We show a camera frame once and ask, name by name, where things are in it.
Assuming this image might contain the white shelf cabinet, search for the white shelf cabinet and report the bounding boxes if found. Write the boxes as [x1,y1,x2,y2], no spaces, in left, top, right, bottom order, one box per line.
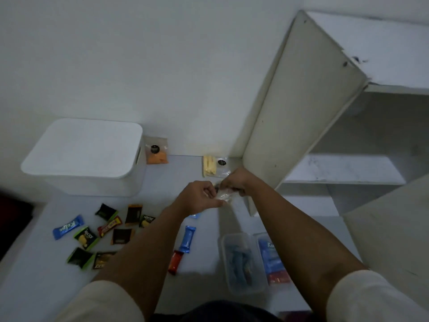
[242,9,429,217]

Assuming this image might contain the red yellow candy bar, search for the red yellow candy bar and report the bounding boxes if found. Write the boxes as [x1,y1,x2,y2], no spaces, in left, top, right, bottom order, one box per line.
[97,216,123,238]

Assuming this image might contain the person's right forearm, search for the person's right forearm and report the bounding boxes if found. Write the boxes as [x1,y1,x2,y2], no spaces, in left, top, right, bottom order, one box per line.
[248,179,369,322]

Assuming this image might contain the bag of yellow sticks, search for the bag of yellow sticks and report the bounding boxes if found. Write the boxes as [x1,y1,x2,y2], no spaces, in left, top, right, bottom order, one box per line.
[202,154,232,178]

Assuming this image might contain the person's white shirt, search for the person's white shirt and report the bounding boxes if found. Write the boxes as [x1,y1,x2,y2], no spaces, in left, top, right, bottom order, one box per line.
[55,270,429,322]

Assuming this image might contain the person's left hand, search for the person's left hand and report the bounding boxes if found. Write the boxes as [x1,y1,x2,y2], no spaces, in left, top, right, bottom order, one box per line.
[171,180,224,218]

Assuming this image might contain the blue twist-end candy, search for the blue twist-end candy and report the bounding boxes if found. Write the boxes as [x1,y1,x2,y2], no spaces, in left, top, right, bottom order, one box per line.
[52,214,84,241]

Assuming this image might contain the clear bag of dark snacks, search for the clear bag of dark snacks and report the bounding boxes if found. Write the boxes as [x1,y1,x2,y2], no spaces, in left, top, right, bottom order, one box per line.
[214,186,240,205]

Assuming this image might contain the dark red blanket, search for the dark red blanket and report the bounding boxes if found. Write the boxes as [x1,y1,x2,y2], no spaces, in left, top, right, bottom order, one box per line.
[0,187,34,262]

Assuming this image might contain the clear bag of orange snacks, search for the clear bag of orange snacks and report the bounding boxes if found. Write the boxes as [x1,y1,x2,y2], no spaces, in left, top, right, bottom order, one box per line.
[143,136,169,165]

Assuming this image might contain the clear plastic container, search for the clear plastic container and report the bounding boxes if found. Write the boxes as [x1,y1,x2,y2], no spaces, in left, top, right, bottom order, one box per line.
[253,232,292,287]
[219,233,268,296]

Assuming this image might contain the orange red candy bar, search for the orange red candy bar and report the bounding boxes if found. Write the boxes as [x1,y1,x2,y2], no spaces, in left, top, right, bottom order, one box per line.
[167,250,184,275]

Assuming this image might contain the small red snack packet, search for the small red snack packet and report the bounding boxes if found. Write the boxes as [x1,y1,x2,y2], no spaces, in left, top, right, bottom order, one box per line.
[267,270,291,285]

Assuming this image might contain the person's left forearm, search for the person's left forearm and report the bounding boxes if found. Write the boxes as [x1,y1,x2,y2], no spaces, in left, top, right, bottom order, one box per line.
[90,204,188,312]

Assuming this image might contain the person's black shorts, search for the person's black shorts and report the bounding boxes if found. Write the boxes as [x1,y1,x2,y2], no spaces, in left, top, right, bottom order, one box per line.
[154,300,315,322]

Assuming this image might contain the person's right hand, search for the person's right hand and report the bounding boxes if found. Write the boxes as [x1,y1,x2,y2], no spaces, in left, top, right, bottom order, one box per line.
[219,167,261,198]

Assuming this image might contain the long blue candy bar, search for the long blue candy bar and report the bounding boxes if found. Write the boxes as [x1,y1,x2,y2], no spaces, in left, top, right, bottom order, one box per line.
[178,225,197,254]

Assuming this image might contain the white lidded storage box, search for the white lidded storage box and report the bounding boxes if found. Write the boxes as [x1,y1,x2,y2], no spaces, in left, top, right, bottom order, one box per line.
[21,118,147,197]

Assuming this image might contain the cluster of dark candy packets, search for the cluster of dark candy packets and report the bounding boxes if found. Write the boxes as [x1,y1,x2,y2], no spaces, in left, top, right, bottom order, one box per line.
[66,203,156,271]

